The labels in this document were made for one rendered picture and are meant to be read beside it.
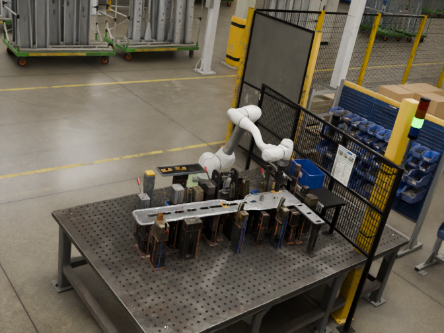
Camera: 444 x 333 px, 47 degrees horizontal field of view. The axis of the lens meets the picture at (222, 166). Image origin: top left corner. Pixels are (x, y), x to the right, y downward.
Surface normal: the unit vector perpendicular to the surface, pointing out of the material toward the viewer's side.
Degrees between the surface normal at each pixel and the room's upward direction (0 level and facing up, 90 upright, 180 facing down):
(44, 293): 0
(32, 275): 0
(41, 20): 86
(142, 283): 0
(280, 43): 89
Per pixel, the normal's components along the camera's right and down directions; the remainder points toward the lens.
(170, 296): 0.15, -0.89
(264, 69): -0.81, 0.16
